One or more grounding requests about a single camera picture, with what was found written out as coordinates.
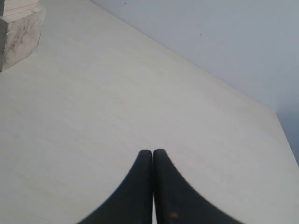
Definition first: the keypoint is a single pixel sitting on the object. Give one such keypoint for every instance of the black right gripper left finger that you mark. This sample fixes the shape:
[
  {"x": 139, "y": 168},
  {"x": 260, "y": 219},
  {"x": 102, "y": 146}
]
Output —
[{"x": 132, "y": 201}]

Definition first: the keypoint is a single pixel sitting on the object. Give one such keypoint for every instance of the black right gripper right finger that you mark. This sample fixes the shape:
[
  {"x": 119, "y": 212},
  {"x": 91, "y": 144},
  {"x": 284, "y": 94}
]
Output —
[{"x": 176, "y": 201}]

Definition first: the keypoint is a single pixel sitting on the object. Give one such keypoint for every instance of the medium brown wooden cube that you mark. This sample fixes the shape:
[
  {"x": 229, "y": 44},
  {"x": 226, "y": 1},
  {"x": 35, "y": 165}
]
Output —
[{"x": 21, "y": 11}]

